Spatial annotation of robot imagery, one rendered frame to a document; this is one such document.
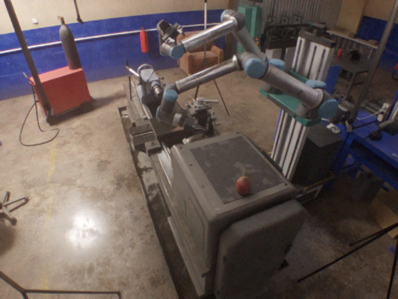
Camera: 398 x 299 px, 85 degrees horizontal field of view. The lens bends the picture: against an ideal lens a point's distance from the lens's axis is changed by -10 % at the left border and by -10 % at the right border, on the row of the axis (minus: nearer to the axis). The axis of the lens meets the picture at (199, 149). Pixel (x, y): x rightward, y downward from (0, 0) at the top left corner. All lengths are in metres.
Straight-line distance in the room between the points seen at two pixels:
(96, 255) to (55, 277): 0.41
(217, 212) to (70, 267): 1.89
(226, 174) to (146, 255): 1.50
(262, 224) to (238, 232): 0.12
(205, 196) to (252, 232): 0.26
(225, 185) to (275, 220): 0.28
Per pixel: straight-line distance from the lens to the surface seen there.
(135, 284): 2.40
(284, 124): 2.51
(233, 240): 1.07
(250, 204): 1.11
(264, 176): 1.23
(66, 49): 4.63
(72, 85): 4.66
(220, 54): 5.95
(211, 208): 1.07
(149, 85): 2.70
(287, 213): 1.18
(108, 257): 2.58
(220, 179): 1.18
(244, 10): 6.05
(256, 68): 1.49
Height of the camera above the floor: 2.19
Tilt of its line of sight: 39 degrees down
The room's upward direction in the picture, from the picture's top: straight up
